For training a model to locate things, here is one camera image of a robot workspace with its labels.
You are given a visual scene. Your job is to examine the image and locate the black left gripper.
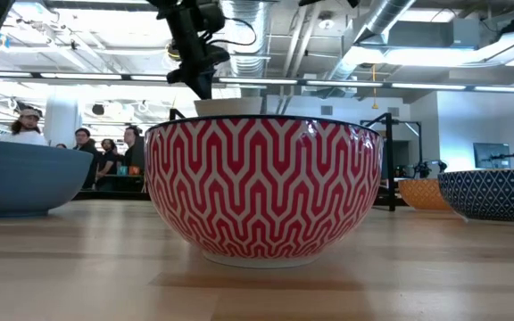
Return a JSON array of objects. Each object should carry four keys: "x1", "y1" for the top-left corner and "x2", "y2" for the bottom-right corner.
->
[{"x1": 147, "y1": 0, "x2": 232, "y2": 101}]

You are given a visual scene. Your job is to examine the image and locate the red white patterned bowl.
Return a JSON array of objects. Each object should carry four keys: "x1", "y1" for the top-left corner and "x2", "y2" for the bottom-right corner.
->
[{"x1": 144, "y1": 114, "x2": 385, "y2": 269}]

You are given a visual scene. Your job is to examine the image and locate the teal matte bowl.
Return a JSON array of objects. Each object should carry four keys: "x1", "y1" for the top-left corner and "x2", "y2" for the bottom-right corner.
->
[{"x1": 0, "y1": 138, "x2": 95, "y2": 218}]

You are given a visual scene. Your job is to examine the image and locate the navy white patterned bowl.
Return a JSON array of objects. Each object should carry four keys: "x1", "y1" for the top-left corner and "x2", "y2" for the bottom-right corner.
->
[{"x1": 437, "y1": 168, "x2": 514, "y2": 224}]

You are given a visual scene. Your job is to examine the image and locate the long ceiling light bar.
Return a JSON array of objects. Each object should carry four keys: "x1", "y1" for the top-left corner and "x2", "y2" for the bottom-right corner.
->
[{"x1": 0, "y1": 70, "x2": 514, "y2": 95}]

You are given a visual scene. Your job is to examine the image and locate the dark background desk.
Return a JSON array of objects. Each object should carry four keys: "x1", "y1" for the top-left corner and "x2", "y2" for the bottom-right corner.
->
[{"x1": 72, "y1": 173, "x2": 152, "y2": 201}]

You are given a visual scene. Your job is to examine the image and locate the white column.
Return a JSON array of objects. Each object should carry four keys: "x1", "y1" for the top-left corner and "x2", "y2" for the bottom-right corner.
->
[{"x1": 44, "y1": 95, "x2": 83, "y2": 148}]

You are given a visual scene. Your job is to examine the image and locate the person with cap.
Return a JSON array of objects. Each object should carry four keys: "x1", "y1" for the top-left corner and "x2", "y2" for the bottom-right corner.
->
[{"x1": 0, "y1": 106, "x2": 49, "y2": 147}]

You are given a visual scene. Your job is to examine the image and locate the yellow patterned bowl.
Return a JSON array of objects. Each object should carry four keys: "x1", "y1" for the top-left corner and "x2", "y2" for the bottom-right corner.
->
[{"x1": 398, "y1": 177, "x2": 452, "y2": 211}]

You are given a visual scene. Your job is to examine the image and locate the black computer monitor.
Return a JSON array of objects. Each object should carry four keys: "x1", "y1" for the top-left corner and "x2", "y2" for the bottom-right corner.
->
[{"x1": 473, "y1": 142, "x2": 511, "y2": 170}]

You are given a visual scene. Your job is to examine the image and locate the silver spiral air duct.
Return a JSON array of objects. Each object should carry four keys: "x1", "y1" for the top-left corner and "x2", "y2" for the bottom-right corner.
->
[{"x1": 220, "y1": 0, "x2": 272, "y2": 98}]

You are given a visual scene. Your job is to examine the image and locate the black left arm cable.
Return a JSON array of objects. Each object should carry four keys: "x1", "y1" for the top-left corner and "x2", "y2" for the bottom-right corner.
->
[{"x1": 207, "y1": 16, "x2": 258, "y2": 47}]

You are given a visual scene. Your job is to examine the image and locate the large silver air duct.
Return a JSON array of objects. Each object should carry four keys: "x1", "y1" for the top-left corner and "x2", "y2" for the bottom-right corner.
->
[{"x1": 327, "y1": 0, "x2": 419, "y2": 82}]

